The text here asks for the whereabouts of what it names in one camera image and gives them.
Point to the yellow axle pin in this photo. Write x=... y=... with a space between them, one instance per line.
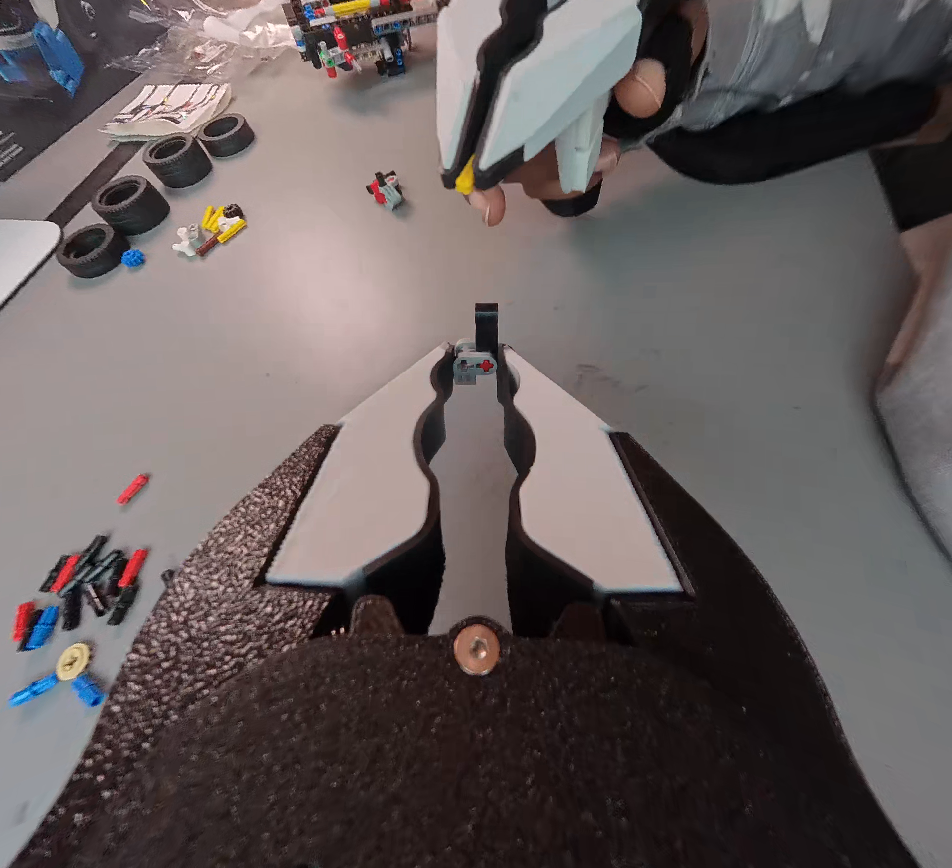
x=465 y=176

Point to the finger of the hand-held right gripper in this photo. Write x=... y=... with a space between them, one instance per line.
x=587 y=42
x=468 y=49

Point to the black toy tire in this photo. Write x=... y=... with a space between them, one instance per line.
x=227 y=148
x=178 y=176
x=89 y=265
x=130 y=224

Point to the small grey toy brick assembly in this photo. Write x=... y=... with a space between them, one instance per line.
x=387 y=189
x=476 y=358

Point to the pile of small connector pins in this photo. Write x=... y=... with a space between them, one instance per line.
x=89 y=578

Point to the white toy connector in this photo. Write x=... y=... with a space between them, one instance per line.
x=186 y=244

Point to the toy car set box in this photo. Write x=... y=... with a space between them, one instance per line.
x=44 y=27

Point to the tan round gear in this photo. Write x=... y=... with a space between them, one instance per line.
x=73 y=660

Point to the toy brick car chassis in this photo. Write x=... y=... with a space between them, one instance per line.
x=342 y=12

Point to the white crumpled plastic bag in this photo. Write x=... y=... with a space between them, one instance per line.
x=245 y=31

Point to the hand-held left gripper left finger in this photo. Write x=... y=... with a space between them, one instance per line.
x=349 y=511

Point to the brown toy axle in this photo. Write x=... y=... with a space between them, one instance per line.
x=208 y=247

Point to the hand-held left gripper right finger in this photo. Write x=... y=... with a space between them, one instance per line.
x=595 y=511

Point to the red connector pin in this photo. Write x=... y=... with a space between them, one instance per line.
x=132 y=488

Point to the person's right hand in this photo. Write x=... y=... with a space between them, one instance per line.
x=535 y=176

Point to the small blue gear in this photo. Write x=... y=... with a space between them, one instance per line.
x=132 y=258

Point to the sticker sheet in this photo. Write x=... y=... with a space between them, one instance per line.
x=171 y=107

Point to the grey desk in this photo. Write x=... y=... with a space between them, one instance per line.
x=669 y=325

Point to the person's right forearm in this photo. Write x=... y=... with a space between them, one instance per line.
x=818 y=12

